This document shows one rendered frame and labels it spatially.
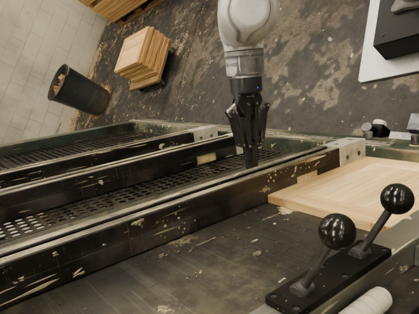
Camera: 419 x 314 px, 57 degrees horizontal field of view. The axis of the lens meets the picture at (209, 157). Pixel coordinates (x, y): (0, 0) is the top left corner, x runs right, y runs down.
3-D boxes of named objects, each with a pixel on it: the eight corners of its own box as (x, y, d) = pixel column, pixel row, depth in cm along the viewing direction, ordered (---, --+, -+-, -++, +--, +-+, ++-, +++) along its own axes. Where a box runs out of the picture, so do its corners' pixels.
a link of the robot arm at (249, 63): (216, 53, 91) (218, 80, 92) (242, 50, 83) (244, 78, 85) (245, 51, 96) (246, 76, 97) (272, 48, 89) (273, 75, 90)
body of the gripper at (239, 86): (247, 75, 96) (250, 112, 98) (221, 78, 91) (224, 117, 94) (270, 73, 90) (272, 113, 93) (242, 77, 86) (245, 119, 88)
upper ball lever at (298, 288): (320, 301, 47) (370, 225, 39) (299, 315, 45) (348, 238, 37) (298, 276, 49) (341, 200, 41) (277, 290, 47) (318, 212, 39)
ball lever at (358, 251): (375, 263, 54) (426, 192, 46) (359, 274, 52) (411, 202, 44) (353, 243, 56) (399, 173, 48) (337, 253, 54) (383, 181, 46)
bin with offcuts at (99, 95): (116, 83, 519) (70, 58, 480) (105, 118, 506) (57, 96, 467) (99, 90, 558) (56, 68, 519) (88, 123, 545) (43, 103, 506)
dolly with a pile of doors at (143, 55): (180, 43, 423) (149, 23, 399) (168, 87, 409) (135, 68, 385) (149, 57, 469) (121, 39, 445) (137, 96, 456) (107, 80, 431)
